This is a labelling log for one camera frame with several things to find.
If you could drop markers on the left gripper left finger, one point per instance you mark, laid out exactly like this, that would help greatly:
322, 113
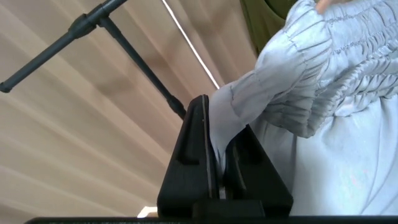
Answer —
186, 180

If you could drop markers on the green long-sleeved shirt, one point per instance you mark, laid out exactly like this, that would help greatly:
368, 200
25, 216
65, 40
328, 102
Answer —
261, 21

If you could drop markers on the pale grey shorts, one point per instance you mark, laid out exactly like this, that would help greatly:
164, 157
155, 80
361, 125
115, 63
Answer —
326, 140

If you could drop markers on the pink clothes hanger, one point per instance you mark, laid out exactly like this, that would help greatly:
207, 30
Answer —
323, 5

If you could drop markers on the black clothes rack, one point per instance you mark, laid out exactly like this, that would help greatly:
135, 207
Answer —
81, 26

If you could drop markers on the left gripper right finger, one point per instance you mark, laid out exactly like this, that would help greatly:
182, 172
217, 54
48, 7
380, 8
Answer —
258, 186

